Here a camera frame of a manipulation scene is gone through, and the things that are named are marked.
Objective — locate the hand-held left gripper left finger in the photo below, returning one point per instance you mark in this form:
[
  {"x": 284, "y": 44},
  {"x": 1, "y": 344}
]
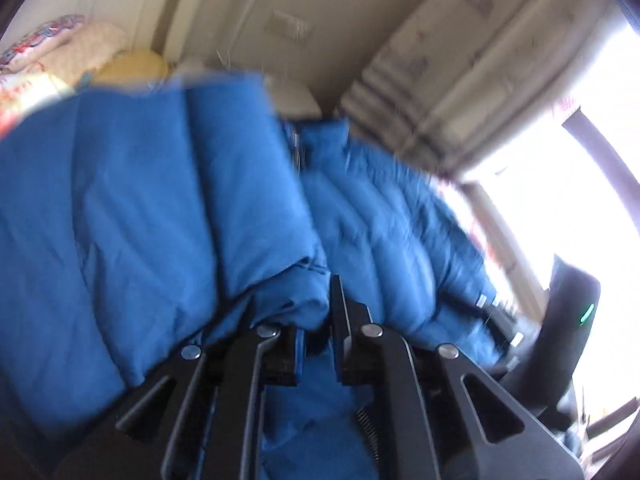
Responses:
[{"x": 285, "y": 360}]

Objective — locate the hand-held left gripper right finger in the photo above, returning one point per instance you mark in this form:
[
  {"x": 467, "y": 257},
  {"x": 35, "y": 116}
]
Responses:
[{"x": 345, "y": 330}]

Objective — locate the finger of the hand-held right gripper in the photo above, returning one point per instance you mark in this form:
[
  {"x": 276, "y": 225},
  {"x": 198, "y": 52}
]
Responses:
[{"x": 505, "y": 330}]

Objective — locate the blue puffer jacket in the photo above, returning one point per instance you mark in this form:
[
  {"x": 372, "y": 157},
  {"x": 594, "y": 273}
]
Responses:
[{"x": 165, "y": 210}]

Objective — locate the window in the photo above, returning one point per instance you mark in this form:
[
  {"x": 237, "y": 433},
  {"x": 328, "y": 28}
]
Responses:
[{"x": 565, "y": 180}]

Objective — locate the white nightstand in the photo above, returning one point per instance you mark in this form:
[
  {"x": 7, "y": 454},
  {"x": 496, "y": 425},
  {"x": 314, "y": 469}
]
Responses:
[{"x": 295, "y": 97}]

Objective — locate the printed beige curtain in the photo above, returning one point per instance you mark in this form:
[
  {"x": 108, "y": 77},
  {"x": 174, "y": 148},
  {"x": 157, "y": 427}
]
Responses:
[{"x": 460, "y": 60}]

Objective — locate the yellow pillow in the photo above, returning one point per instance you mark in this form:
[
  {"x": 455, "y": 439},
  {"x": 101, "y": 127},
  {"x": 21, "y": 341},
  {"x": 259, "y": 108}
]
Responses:
[{"x": 132, "y": 67}]

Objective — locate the cream pillow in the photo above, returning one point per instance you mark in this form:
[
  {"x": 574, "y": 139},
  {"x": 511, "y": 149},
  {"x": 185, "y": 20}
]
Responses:
[{"x": 92, "y": 50}]

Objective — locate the floral bed blanket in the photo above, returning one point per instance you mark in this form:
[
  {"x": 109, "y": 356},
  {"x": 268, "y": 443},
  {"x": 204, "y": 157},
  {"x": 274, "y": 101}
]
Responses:
[{"x": 25, "y": 97}]

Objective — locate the patterned red blue pillow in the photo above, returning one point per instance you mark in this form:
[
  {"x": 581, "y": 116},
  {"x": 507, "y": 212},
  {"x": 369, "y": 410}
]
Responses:
[{"x": 45, "y": 35}]

